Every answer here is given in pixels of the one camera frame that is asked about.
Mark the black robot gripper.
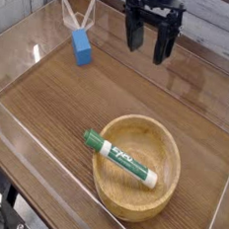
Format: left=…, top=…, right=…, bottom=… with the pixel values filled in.
left=124, top=0, right=186, bottom=65

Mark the green Expo marker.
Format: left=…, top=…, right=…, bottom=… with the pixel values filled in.
left=84, top=129, right=158, bottom=189

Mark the brown wooden bowl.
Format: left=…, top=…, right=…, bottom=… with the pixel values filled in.
left=92, top=114, right=181, bottom=222

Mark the blue rectangular block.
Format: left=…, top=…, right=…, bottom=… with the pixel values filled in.
left=71, top=29, right=92, bottom=66

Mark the clear acrylic tray wall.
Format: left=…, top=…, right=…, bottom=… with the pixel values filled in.
left=0, top=0, right=229, bottom=229

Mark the black metal table bracket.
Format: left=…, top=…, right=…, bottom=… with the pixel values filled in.
left=1, top=201, right=30, bottom=229

